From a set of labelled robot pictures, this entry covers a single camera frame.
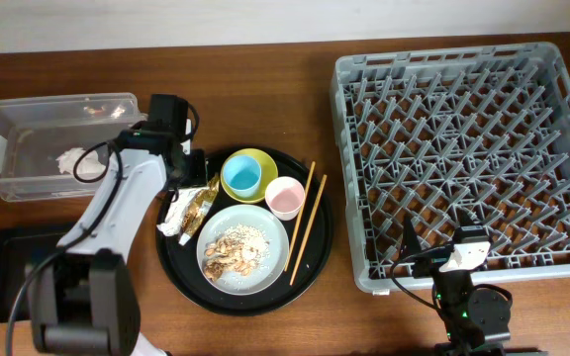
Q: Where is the white tissue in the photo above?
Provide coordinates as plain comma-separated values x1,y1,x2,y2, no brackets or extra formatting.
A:
56,147,106,179

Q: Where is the pink cup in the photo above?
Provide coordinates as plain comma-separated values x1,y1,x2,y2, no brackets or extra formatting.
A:
265,176,306,221

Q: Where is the grey dishwasher rack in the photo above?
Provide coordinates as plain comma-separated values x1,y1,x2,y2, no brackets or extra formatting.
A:
330,43,570,295

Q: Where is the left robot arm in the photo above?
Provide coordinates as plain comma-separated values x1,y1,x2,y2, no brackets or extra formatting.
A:
19,94,207,355

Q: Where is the blue cup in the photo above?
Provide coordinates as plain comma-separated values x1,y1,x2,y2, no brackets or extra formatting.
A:
222,154,262,198

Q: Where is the clear plastic bin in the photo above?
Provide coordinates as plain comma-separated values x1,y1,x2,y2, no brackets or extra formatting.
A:
0,93,145,202

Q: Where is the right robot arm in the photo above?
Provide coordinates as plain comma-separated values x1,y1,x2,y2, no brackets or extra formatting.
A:
396,213,513,355

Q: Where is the black rectangular tray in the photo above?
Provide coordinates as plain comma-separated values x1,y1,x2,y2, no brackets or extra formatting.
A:
0,222,74,323

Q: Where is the yellow bowl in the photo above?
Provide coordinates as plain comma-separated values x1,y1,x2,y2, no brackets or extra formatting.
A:
220,148,278,204

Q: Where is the round black serving tray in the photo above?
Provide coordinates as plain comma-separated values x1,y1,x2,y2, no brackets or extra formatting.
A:
155,145,333,316

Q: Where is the food scraps and rice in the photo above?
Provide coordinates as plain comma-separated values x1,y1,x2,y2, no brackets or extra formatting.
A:
202,224,269,282

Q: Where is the gold snack wrapper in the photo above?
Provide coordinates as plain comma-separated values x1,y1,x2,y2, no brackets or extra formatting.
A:
178,173,220,246

